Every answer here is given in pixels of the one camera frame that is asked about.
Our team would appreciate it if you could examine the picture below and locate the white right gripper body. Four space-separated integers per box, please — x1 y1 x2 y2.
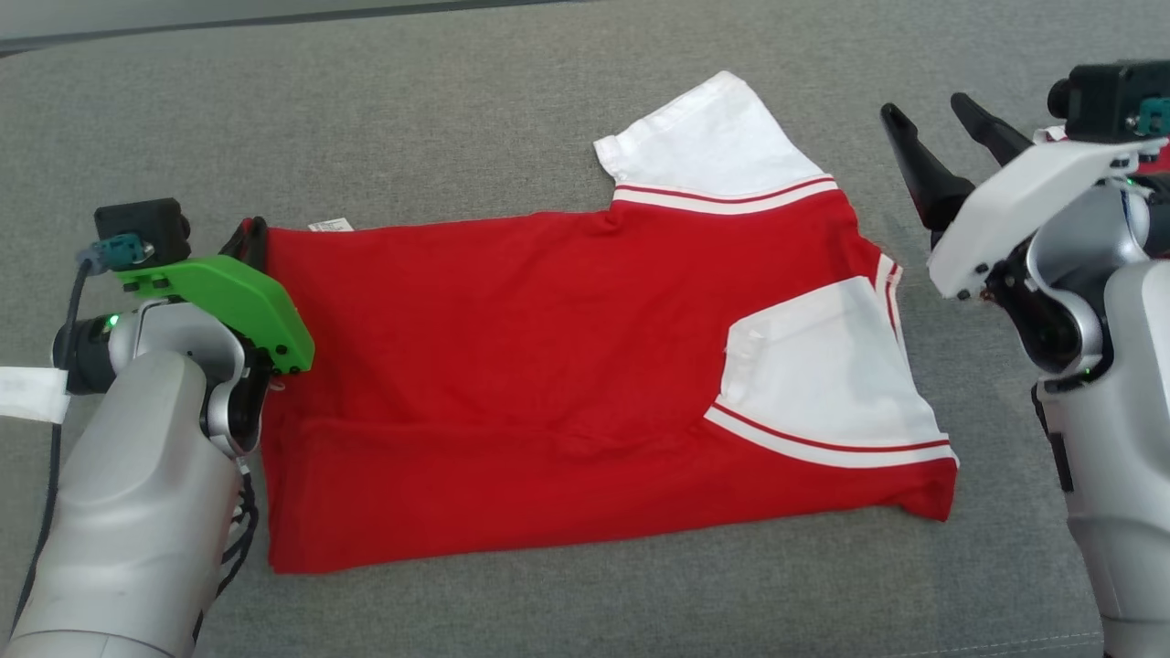
927 135 1170 302

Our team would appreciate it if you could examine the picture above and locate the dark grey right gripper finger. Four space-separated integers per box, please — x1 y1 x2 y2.
950 92 1036 167
879 102 977 249

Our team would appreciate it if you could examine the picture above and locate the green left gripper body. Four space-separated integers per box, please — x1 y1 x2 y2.
113 255 317 377

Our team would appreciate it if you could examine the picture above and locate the red white sleeved t-shirt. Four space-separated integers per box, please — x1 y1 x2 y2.
240 71 960 576

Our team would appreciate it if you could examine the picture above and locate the left cable with teal connector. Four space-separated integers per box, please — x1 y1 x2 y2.
9 234 149 641

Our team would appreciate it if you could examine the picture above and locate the white left cable label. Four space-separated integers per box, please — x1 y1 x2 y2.
0 366 71 424

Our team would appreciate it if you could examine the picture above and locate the black coiled arm cable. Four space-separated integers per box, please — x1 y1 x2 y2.
187 457 263 645

